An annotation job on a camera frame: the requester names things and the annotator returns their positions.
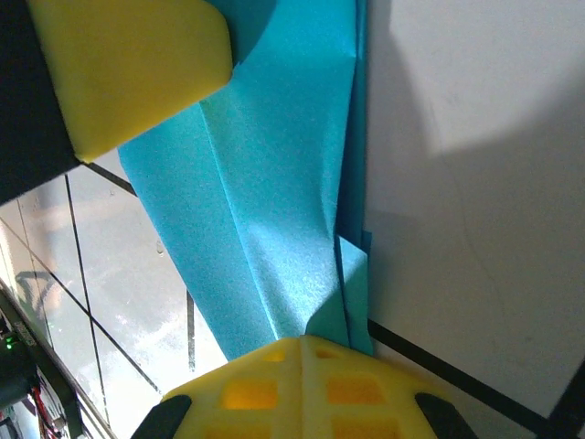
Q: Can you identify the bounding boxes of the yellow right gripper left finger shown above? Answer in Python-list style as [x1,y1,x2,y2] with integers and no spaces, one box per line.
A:
[130,336,303,439]

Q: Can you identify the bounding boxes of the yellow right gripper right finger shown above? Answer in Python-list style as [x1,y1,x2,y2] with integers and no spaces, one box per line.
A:
[300,336,479,439]

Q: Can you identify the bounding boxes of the blue cloth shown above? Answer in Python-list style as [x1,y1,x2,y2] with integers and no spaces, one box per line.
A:
[117,0,375,362]

